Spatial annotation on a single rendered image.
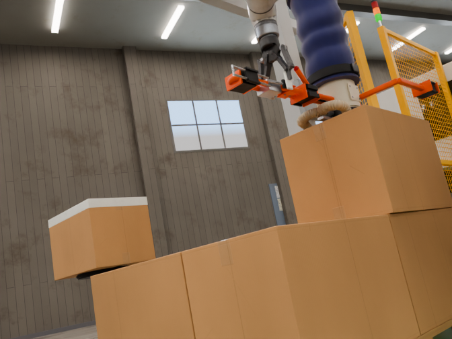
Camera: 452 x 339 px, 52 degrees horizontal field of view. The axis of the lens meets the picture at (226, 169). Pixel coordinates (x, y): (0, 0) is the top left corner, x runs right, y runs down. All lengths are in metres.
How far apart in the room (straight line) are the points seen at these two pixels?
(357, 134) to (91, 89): 9.28
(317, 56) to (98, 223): 1.55
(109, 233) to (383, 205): 1.67
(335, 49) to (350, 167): 0.57
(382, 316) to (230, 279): 0.48
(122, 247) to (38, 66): 8.25
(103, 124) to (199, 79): 2.70
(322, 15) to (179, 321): 1.39
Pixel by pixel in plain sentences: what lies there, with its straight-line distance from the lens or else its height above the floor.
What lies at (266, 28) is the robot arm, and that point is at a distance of 1.82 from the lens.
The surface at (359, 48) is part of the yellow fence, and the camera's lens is 3.50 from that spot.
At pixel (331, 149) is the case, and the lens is 1.80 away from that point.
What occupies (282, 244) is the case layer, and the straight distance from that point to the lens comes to 1.18.
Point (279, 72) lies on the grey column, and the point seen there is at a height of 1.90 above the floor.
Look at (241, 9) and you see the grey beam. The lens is 5.17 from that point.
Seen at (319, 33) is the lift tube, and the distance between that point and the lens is 2.11.
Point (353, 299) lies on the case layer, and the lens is 1.39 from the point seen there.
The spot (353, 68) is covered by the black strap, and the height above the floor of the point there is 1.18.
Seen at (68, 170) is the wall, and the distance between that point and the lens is 9.99.
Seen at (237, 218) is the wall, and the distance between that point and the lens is 10.81.
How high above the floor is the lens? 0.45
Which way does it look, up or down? 13 degrees up
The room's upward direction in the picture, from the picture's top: 11 degrees counter-clockwise
